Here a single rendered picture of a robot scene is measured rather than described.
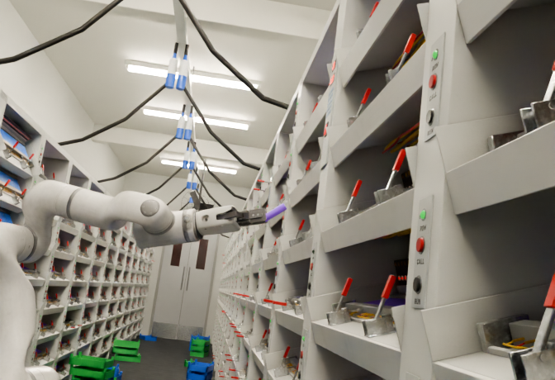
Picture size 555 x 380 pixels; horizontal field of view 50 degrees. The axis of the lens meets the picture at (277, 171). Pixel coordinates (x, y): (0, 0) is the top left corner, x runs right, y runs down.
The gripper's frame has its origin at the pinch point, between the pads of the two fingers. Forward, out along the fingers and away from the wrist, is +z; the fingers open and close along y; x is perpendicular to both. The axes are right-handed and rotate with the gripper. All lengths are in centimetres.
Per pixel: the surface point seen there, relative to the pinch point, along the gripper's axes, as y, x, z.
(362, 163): -15.9, -4.8, 26.7
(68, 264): 291, -58, -186
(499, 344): -83, 37, 33
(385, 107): -57, 0, 29
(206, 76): 341, -227, -78
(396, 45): -31, -25, 37
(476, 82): -84, 10, 36
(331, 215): -16.5, 6.1, 18.3
